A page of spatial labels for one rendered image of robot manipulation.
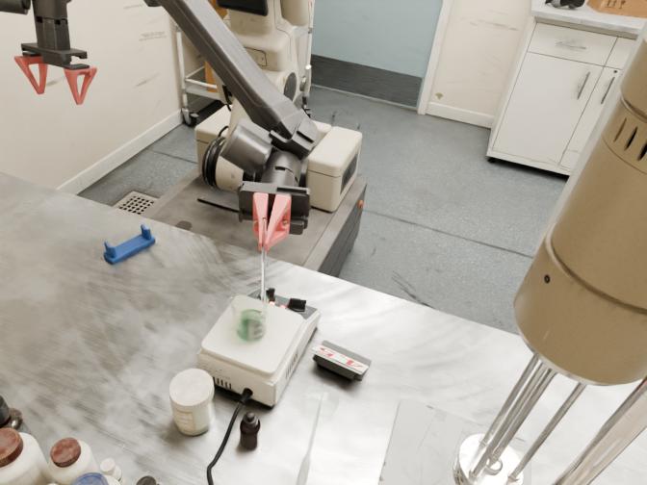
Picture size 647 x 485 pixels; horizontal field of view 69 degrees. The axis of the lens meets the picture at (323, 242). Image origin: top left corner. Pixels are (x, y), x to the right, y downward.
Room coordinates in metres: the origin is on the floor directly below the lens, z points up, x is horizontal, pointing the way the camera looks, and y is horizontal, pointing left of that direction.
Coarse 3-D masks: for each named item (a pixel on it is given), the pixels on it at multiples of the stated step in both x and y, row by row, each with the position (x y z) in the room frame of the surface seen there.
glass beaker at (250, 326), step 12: (240, 288) 0.48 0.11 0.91; (252, 288) 0.49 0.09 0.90; (228, 300) 0.45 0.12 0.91; (240, 300) 0.48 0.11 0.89; (252, 300) 0.49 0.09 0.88; (240, 312) 0.44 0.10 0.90; (252, 312) 0.44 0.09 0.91; (264, 312) 0.45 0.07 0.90; (240, 324) 0.44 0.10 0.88; (252, 324) 0.44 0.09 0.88; (264, 324) 0.45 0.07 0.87; (240, 336) 0.44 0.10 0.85; (252, 336) 0.44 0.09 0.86; (264, 336) 0.45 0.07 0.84
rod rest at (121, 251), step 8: (144, 232) 0.74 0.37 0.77; (128, 240) 0.72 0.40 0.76; (136, 240) 0.73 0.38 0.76; (144, 240) 0.73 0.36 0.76; (152, 240) 0.73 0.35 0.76; (112, 248) 0.67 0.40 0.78; (120, 248) 0.69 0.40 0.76; (128, 248) 0.70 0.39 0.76; (136, 248) 0.70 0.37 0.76; (104, 256) 0.67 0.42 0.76; (112, 256) 0.67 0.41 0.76; (120, 256) 0.67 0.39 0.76
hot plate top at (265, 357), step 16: (224, 320) 0.48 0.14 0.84; (272, 320) 0.49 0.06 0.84; (288, 320) 0.49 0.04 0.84; (208, 336) 0.44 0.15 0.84; (224, 336) 0.45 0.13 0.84; (272, 336) 0.46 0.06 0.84; (288, 336) 0.46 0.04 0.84; (208, 352) 0.42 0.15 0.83; (224, 352) 0.42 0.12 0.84; (240, 352) 0.42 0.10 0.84; (256, 352) 0.42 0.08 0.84; (272, 352) 0.43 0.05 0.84; (256, 368) 0.40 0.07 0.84; (272, 368) 0.40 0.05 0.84
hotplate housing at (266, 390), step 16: (304, 320) 0.51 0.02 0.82; (304, 336) 0.49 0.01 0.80; (288, 352) 0.44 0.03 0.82; (208, 368) 0.42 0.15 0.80; (224, 368) 0.41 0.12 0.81; (240, 368) 0.41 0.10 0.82; (288, 368) 0.43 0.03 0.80; (224, 384) 0.41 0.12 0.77; (240, 384) 0.40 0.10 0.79; (256, 384) 0.39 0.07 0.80; (272, 384) 0.39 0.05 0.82; (240, 400) 0.38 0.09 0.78; (256, 400) 0.40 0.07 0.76; (272, 400) 0.39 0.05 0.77
